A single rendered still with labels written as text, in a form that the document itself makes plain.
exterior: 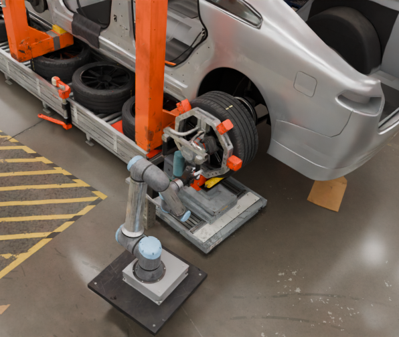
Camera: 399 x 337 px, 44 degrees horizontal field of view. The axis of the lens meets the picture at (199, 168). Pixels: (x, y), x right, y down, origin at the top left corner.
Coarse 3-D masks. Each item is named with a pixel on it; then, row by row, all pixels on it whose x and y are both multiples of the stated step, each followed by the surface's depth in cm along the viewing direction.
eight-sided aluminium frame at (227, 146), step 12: (180, 120) 377; (204, 120) 358; (216, 120) 354; (216, 132) 354; (180, 144) 392; (228, 144) 357; (228, 156) 360; (204, 168) 390; (216, 168) 382; (228, 168) 370
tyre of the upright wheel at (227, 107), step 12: (204, 96) 372; (216, 96) 368; (228, 96) 369; (192, 108) 374; (204, 108) 365; (216, 108) 357; (228, 108) 359; (240, 108) 365; (240, 120) 359; (252, 120) 367; (228, 132) 358; (240, 132) 358; (252, 132) 366; (240, 144) 358; (252, 144) 368; (240, 156) 362; (252, 156) 379; (240, 168) 382
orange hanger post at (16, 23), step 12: (12, 0) 463; (12, 12) 469; (24, 12) 479; (12, 24) 477; (24, 24) 485; (12, 36) 488; (24, 36) 492; (12, 48) 500; (24, 48) 499; (24, 60) 507
